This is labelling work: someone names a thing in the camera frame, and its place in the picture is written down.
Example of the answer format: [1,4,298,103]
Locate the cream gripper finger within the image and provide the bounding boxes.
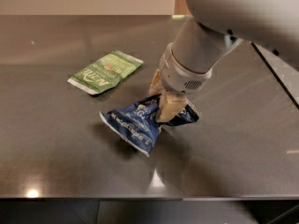
[156,91,188,122]
[149,69,164,96]

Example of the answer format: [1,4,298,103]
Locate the blue Kettle chip bag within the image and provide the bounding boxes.
[99,95,199,157]

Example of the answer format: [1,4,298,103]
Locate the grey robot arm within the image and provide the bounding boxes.
[149,0,299,122]

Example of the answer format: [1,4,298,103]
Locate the green jalapeno chip bag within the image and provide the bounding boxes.
[67,50,143,95]

